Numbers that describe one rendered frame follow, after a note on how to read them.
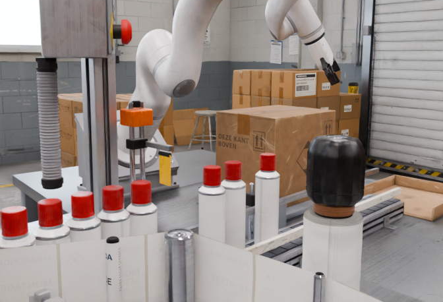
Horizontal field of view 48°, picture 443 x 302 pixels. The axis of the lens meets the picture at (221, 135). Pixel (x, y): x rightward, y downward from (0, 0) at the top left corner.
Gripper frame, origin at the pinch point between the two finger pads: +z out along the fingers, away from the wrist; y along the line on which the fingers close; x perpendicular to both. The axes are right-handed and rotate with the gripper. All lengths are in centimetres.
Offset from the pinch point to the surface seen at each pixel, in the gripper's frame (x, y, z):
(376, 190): -2.4, 18.9, 37.1
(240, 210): -9, 86, -19
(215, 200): -10, 90, -26
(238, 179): -7, 83, -24
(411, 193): 7.4, 18.4, 43.3
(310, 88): -87, -266, 116
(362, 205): 2, 55, 13
